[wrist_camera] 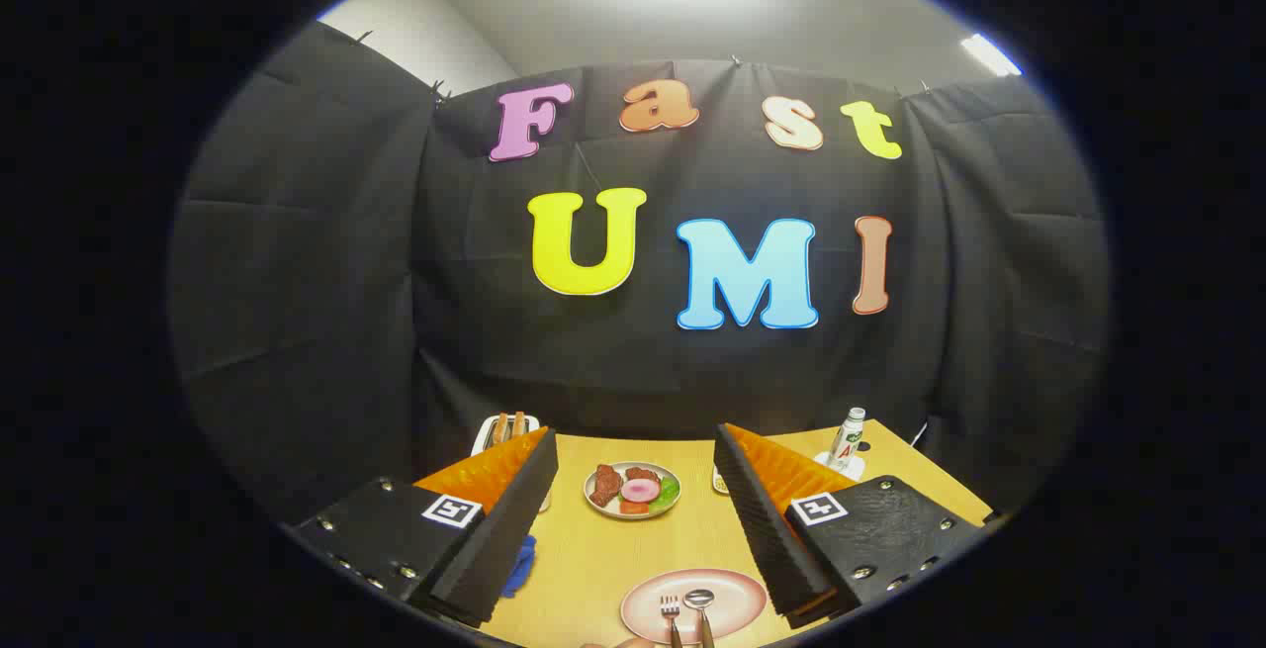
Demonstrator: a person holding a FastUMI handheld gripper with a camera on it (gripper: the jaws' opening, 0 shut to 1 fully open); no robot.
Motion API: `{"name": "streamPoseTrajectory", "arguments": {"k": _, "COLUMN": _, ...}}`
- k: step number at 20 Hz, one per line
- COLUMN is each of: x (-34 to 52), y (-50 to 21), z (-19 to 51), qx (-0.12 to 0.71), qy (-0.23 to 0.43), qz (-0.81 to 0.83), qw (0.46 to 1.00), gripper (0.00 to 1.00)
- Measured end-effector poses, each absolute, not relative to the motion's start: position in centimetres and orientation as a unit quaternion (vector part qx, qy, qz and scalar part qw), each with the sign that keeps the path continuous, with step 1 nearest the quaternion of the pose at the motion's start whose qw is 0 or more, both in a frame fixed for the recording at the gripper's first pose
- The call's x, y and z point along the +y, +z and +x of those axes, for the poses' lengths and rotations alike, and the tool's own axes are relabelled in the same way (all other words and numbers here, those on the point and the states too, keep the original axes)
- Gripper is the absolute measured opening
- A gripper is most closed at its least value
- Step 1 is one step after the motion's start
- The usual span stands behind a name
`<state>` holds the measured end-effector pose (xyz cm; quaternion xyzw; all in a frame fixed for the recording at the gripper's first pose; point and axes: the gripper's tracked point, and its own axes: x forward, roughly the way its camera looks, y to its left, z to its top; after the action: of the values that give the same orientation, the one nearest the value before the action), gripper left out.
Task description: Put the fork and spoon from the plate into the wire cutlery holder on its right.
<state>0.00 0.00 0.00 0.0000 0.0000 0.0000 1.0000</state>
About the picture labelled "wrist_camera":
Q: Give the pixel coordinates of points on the small brown meat piece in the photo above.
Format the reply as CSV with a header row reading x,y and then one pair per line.
x,y
643,474

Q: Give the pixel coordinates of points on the white plastic drink bottle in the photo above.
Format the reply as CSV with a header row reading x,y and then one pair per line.
x,y
847,440

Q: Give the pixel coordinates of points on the ceiling strip light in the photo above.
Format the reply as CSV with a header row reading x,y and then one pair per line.
x,y
989,54

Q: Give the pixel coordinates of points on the pink ham slice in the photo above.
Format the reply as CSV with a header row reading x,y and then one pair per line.
x,y
639,491

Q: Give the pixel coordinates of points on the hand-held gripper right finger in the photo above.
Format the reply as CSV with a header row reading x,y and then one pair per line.
x,y
767,539

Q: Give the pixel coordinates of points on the blue cloth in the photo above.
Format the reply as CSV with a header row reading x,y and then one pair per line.
x,y
520,564

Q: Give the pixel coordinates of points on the white square coaster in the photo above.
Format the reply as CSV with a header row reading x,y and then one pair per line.
x,y
823,460

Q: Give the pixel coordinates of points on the large brown meat piece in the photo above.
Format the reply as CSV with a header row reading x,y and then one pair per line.
x,y
604,485

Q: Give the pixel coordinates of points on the grey plate with food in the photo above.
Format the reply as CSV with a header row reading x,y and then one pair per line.
x,y
605,512

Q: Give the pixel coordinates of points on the pink plate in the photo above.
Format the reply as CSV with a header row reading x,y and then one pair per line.
x,y
737,599

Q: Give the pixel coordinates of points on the metal fork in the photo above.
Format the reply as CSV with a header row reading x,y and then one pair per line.
x,y
671,613

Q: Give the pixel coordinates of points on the orange carrot slice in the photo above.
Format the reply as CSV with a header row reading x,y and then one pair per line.
x,y
634,508

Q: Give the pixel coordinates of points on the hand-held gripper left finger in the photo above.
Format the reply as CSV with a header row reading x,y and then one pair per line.
x,y
504,529

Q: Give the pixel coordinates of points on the green lettuce leaf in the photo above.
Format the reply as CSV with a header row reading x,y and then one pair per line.
x,y
667,496

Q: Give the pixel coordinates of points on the white divided tray with beans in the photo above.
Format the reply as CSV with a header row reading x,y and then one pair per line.
x,y
719,480

